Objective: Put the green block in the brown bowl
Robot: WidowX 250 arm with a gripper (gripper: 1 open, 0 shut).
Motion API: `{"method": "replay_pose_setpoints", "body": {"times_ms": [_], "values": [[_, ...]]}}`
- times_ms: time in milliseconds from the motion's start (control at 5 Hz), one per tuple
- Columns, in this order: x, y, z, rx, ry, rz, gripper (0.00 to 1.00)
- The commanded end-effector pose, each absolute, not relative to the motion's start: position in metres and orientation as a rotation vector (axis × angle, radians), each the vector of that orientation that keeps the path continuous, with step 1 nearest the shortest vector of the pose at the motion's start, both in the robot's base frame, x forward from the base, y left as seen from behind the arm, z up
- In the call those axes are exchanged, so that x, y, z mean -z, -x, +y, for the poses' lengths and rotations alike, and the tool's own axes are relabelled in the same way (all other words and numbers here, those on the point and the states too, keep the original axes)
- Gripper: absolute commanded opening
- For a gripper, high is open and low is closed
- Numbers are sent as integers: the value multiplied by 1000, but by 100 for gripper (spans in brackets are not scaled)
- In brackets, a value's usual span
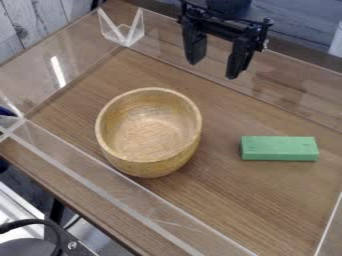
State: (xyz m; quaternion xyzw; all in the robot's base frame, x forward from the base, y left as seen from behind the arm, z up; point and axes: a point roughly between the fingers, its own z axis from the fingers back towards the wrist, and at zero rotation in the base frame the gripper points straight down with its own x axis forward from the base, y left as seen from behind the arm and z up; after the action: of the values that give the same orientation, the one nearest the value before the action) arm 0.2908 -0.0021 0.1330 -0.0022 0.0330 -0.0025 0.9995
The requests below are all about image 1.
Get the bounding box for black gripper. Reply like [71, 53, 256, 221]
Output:
[178, 0, 275, 79]

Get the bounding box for green rectangular block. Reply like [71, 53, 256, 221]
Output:
[241, 136, 320, 161]

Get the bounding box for brown wooden bowl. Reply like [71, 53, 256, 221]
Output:
[96, 87, 204, 178]

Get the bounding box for clear acrylic tray walls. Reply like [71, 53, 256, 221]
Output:
[0, 2, 342, 256]

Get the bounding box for black table leg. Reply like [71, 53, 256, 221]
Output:
[50, 199, 66, 224]

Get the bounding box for black metal bracket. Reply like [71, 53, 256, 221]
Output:
[45, 226, 100, 256]

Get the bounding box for black cable bottom left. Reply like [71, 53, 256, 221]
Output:
[0, 218, 65, 256]

